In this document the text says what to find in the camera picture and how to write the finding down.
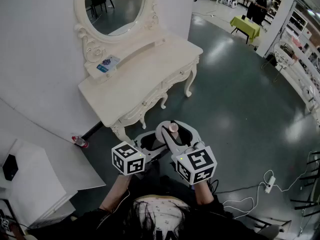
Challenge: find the black white patterned tag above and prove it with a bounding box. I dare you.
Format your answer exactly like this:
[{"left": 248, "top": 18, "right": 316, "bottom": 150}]
[{"left": 0, "top": 217, "right": 11, "bottom": 232}]

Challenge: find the white display shelf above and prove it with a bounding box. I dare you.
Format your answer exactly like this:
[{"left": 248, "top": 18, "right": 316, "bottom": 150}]
[{"left": 282, "top": 0, "right": 320, "bottom": 127}]

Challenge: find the oval cream framed mirror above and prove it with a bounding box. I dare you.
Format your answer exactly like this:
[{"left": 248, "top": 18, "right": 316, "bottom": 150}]
[{"left": 74, "top": 0, "right": 160, "bottom": 44}]

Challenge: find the person's left forearm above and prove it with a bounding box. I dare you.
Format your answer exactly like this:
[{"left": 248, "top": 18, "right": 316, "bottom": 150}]
[{"left": 99, "top": 174, "right": 132, "bottom": 213}]

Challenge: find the white power strip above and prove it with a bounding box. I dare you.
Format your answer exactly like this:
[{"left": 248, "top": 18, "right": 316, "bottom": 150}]
[{"left": 264, "top": 176, "right": 277, "bottom": 194}]

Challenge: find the red capped clear bottle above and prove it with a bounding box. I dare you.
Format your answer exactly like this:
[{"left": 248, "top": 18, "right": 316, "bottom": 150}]
[{"left": 71, "top": 135, "right": 89, "bottom": 149}]

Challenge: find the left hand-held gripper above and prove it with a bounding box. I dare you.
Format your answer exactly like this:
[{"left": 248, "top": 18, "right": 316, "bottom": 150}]
[{"left": 111, "top": 130, "right": 172, "bottom": 176}]

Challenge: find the grey black chair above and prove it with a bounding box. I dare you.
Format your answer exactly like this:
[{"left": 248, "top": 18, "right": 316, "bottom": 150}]
[{"left": 246, "top": 215, "right": 292, "bottom": 240}]

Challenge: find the cream white dressing table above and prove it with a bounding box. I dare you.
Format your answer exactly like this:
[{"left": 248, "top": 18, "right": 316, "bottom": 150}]
[{"left": 74, "top": 0, "right": 204, "bottom": 145}]

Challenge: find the blue white flat packet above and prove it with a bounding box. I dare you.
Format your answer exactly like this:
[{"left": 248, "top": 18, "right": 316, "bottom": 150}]
[{"left": 96, "top": 54, "right": 121, "bottom": 73}]

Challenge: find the black hexagonal object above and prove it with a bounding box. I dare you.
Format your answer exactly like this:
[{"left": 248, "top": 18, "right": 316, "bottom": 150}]
[{"left": 2, "top": 153, "right": 20, "bottom": 182}]

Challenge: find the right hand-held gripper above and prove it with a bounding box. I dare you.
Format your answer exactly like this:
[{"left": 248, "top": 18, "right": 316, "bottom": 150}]
[{"left": 161, "top": 120, "right": 218, "bottom": 186}]

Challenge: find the table with green cloth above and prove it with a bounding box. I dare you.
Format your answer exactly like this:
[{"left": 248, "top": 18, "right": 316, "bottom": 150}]
[{"left": 229, "top": 15, "right": 261, "bottom": 45}]

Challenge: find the small pink cosmetic bottle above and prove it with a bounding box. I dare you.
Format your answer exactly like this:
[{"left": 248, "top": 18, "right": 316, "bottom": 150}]
[{"left": 154, "top": 122, "right": 180, "bottom": 143}]

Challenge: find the person in dark clothes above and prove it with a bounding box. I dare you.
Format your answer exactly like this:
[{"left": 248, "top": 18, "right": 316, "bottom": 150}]
[{"left": 26, "top": 173, "right": 266, "bottom": 240}]

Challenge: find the round wire side table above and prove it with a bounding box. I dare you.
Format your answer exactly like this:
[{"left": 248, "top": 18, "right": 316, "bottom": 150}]
[{"left": 261, "top": 40, "right": 297, "bottom": 84}]

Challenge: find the person's white patterned shirt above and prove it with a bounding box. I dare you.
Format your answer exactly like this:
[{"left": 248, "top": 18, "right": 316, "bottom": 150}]
[{"left": 132, "top": 195, "right": 191, "bottom": 240}]

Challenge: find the white cabinet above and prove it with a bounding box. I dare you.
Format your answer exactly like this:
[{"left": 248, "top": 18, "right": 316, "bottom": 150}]
[{"left": 0, "top": 138, "right": 77, "bottom": 231}]

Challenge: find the person's right forearm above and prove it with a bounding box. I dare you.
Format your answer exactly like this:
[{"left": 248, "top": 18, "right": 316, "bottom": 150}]
[{"left": 193, "top": 180, "right": 215, "bottom": 206}]

